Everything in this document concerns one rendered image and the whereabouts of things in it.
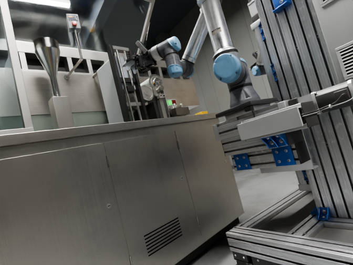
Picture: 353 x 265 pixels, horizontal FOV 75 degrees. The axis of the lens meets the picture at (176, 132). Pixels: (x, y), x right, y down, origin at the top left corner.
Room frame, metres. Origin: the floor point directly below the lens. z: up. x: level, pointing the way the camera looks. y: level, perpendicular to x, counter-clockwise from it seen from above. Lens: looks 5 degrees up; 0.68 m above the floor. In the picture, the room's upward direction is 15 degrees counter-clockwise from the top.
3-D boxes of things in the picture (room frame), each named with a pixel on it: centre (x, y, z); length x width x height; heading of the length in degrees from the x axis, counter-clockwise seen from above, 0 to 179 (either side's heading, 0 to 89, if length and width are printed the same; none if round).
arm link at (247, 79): (1.14, -0.37, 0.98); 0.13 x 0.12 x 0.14; 152
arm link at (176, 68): (1.17, -0.08, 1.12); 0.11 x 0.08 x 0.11; 152
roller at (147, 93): (1.79, 0.23, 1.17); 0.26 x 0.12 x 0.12; 45
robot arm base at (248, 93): (1.14, -0.37, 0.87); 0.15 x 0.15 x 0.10
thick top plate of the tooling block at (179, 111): (2.03, 0.05, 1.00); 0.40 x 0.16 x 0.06; 45
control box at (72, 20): (1.41, 0.47, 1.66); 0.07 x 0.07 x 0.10; 28
